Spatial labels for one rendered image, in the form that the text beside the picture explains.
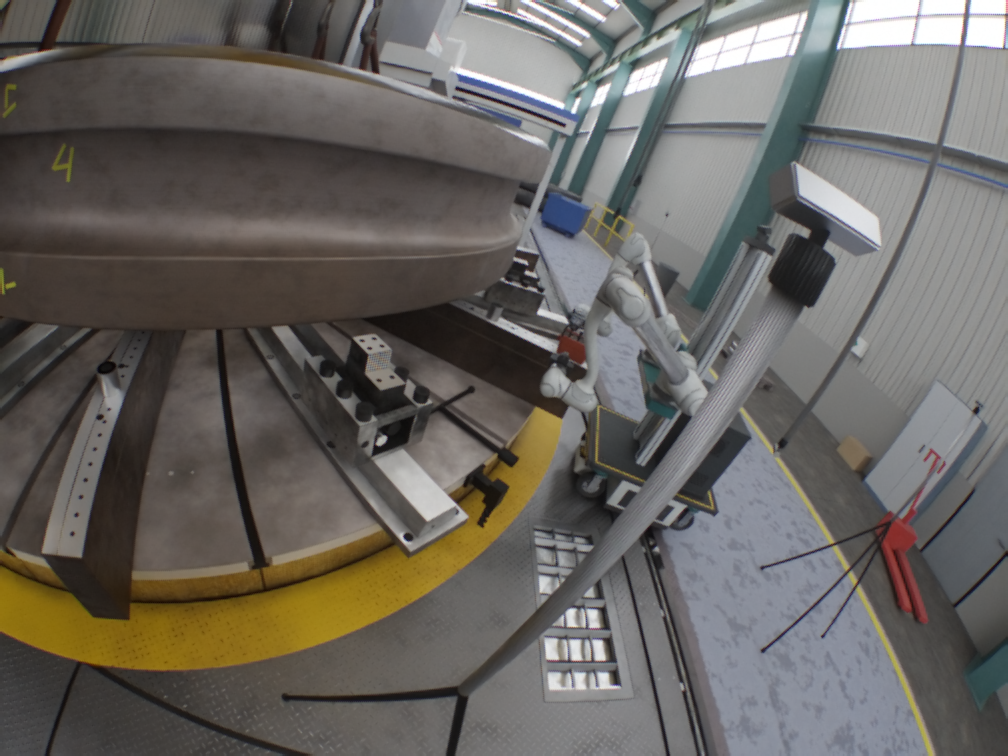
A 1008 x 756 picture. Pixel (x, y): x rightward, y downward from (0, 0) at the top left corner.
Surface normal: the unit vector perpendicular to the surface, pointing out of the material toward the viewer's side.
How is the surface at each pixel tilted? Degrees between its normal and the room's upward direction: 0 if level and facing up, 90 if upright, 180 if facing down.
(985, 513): 90
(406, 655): 0
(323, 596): 0
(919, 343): 90
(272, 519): 0
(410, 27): 90
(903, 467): 90
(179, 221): 67
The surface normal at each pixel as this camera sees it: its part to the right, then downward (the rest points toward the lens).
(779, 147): 0.03, 0.53
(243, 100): 0.54, 0.59
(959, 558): -0.94, -0.27
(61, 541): 0.34, -0.80
